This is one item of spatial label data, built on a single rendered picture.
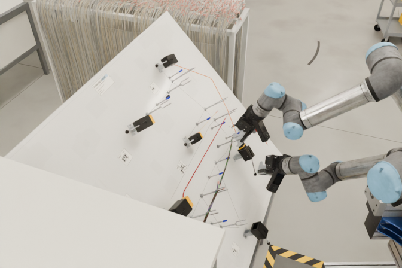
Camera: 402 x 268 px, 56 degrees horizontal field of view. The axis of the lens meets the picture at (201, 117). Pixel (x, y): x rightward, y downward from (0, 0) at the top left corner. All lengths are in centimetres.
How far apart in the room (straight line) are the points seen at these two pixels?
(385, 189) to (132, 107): 93
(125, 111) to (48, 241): 85
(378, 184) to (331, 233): 175
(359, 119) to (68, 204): 356
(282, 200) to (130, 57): 192
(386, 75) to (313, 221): 179
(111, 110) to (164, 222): 82
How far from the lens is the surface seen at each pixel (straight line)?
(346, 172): 160
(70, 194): 74
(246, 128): 169
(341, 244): 299
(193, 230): 65
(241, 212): 177
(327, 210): 313
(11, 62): 437
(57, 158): 127
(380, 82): 144
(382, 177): 128
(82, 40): 265
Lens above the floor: 239
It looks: 39 degrees down
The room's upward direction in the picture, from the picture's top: 1 degrees counter-clockwise
